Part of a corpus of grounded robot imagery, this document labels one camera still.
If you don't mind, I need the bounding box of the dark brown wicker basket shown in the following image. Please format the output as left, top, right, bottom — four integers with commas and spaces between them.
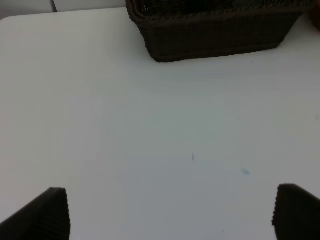
125, 0, 316, 63

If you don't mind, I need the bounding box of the orange wicker basket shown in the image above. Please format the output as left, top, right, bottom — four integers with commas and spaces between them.
308, 8, 320, 31

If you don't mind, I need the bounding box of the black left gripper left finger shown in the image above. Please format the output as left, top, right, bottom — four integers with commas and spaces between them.
0, 187, 71, 240

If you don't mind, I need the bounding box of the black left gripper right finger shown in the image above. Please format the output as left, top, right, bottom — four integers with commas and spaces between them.
271, 183, 320, 240

